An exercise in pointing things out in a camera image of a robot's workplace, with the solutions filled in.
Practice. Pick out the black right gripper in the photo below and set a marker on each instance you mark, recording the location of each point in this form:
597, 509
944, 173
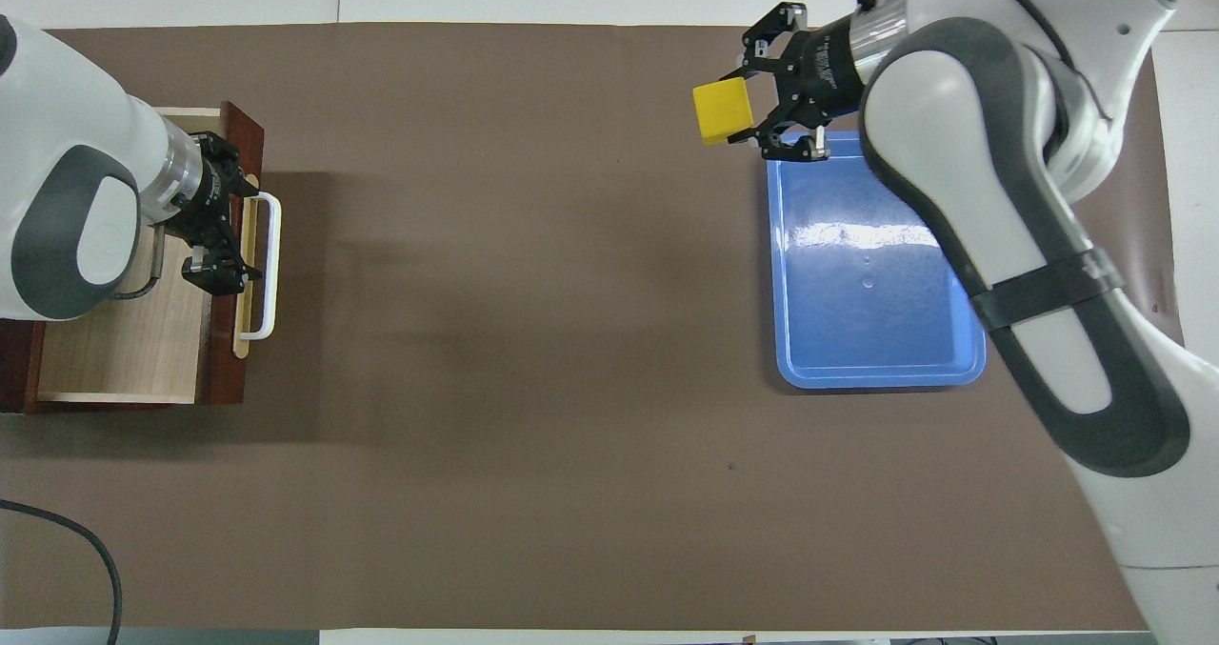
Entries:
829, 64

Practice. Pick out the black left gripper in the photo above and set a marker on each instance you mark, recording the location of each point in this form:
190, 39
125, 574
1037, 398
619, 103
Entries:
209, 202

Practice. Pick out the yellow cube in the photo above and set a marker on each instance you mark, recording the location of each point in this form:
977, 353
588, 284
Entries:
724, 110

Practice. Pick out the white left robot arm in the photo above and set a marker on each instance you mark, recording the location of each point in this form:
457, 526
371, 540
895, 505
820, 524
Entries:
57, 150

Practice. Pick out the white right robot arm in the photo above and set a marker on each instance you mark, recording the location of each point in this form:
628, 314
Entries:
1000, 150

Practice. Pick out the blue plastic tray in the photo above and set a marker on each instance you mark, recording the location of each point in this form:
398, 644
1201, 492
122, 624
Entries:
857, 321

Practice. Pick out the brown table mat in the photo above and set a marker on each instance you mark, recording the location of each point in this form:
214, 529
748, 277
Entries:
524, 340

